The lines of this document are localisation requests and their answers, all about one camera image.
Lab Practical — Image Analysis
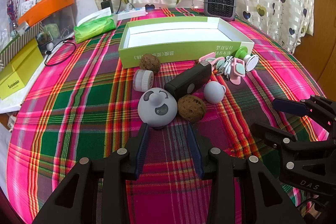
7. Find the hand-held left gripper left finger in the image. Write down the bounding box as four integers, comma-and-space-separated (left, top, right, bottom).
31, 123, 150, 224

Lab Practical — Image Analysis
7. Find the grey panda face ball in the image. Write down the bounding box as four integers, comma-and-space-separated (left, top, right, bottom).
138, 87, 177, 128

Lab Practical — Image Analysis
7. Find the orange lidded storage bin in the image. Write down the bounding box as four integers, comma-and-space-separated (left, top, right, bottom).
18, 0, 75, 26

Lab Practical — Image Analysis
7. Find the pink and mint clip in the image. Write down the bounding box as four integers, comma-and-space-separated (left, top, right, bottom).
199, 53, 226, 70
228, 59, 247, 84

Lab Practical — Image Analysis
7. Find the white charging cable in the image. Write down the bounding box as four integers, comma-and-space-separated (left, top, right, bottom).
216, 55, 235, 80

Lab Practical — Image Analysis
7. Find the thin black cable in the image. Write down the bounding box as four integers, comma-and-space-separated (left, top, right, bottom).
44, 38, 76, 67

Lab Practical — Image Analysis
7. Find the striped cardboard box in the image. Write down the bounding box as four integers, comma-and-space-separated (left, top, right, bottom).
0, 22, 42, 72

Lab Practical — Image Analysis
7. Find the black rectangular device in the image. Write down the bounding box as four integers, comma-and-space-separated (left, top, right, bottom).
164, 63, 213, 98

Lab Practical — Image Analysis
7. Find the black power adapter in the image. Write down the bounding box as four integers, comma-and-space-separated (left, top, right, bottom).
101, 0, 114, 14

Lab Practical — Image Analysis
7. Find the grey space heater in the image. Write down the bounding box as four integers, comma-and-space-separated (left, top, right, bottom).
203, 0, 238, 22

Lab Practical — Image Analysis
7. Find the green and white suction holder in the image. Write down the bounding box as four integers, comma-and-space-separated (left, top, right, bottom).
234, 47, 259, 73

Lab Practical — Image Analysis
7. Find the clear storage bin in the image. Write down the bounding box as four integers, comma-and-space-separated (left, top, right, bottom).
34, 2, 79, 48

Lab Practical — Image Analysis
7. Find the small white round jar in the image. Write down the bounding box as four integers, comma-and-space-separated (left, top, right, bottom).
133, 69, 155, 92

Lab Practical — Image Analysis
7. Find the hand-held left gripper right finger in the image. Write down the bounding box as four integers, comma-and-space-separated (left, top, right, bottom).
186, 123, 306, 224

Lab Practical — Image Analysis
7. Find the white power strip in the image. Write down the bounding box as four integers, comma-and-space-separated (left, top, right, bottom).
115, 7, 148, 21

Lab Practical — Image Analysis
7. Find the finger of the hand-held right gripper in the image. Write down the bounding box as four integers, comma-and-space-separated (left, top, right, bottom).
251, 122, 336, 177
273, 95, 336, 139

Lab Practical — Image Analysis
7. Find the brown wooden cabinet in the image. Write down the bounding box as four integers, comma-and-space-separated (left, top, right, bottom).
293, 0, 336, 98

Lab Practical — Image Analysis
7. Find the brown walnut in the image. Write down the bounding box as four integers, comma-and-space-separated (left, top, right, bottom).
139, 53, 160, 73
178, 94, 207, 123

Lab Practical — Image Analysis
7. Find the green tissue pack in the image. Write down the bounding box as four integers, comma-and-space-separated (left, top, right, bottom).
73, 7, 118, 43

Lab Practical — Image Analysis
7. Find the small grey ball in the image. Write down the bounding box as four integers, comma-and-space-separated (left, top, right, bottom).
204, 81, 227, 104

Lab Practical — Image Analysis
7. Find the green cardboard box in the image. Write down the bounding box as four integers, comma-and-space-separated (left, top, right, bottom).
118, 16, 255, 69

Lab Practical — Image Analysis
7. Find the yellow-green cardboard box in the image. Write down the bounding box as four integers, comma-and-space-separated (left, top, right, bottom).
0, 38, 45, 101

